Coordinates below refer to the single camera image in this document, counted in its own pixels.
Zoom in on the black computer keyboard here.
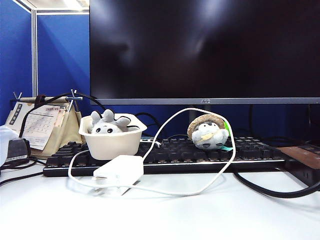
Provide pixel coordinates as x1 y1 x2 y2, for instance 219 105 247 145
42 136 288 178

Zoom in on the white square bowl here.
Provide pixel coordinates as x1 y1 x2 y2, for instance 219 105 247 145
78 113 148 161

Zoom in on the small black box device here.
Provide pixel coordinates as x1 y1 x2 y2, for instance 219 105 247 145
5 138 32 161

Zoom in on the grey penguin plush straw hat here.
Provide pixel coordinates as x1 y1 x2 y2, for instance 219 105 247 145
186 114 235 152

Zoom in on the white power adapter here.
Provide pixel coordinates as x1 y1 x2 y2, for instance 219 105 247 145
93 154 145 189

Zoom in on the white plastic bag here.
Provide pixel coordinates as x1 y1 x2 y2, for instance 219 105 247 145
0 124 20 167

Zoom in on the black cable with clear plug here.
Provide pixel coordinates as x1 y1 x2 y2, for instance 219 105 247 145
18 92 111 138

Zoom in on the thick black power cable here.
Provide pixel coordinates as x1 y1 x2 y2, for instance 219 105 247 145
233 170 320 200

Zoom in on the beige canvas desk calendar stand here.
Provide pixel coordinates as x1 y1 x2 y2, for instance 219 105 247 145
9 89 87 160

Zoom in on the white calendar paper sheet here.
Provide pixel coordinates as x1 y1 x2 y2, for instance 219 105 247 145
21 104 62 151

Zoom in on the white charging cable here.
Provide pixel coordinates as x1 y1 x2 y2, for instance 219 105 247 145
68 107 236 197

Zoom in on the black power strip brown top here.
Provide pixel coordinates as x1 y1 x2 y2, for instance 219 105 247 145
276 143 320 187

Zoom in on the grey monitor stand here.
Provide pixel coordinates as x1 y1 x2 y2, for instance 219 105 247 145
188 109 201 122

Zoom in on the aluminium partition frame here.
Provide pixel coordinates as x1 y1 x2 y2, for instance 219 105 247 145
14 0 90 99

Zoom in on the thin black cable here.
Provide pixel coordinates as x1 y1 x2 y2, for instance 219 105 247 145
134 112 164 138
0 156 39 172
0 170 45 187

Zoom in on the grey fluffy octopus plush keychain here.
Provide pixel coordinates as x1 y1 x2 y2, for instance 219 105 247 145
87 109 140 135

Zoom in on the white card with black print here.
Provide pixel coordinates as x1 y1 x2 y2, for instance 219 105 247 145
4 101 29 134

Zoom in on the black computer monitor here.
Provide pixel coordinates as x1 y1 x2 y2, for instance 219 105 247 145
89 0 320 106

